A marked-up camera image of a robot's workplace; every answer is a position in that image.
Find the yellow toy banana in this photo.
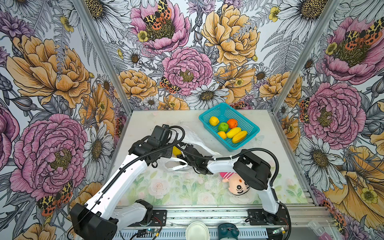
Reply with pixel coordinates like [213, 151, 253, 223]
[232, 131, 248, 144]
[173, 147, 182, 157]

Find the translucent white plastic bag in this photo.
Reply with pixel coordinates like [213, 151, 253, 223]
[155, 125, 221, 172]

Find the yellow toy fruit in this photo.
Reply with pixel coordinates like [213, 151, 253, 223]
[218, 131, 227, 140]

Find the yellow toy lemon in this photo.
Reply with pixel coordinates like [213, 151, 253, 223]
[209, 116, 220, 127]

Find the green toy fruit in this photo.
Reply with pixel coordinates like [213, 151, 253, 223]
[218, 122, 229, 133]

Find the yellow toy mango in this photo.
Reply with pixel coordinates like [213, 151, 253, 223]
[227, 127, 242, 139]

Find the orange toy fruit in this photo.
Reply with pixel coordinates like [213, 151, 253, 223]
[227, 119, 238, 129]

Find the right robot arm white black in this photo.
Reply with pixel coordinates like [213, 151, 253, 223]
[177, 145, 281, 225]

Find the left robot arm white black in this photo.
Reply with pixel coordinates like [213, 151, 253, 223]
[70, 125, 185, 240]

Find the plush doll pink hat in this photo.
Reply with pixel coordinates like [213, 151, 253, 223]
[220, 172, 250, 196]

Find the teal plastic basket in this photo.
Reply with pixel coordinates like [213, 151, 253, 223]
[199, 103, 260, 152]

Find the white round cup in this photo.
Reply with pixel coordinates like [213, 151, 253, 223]
[186, 222, 210, 240]

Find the dark green round container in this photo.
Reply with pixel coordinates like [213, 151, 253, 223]
[218, 223, 240, 240]

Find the pink clear plastic object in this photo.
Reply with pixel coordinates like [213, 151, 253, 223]
[308, 221, 332, 240]

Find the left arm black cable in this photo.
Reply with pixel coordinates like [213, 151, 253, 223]
[67, 125, 186, 238]

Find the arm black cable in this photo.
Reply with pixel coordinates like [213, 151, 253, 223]
[176, 140, 280, 240]
[67, 125, 186, 238]

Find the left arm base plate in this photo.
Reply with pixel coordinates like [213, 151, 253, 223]
[130, 210, 168, 227]

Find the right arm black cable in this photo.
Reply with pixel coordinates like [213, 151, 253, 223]
[176, 140, 280, 240]

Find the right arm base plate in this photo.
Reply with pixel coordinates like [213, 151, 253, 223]
[245, 208, 290, 226]

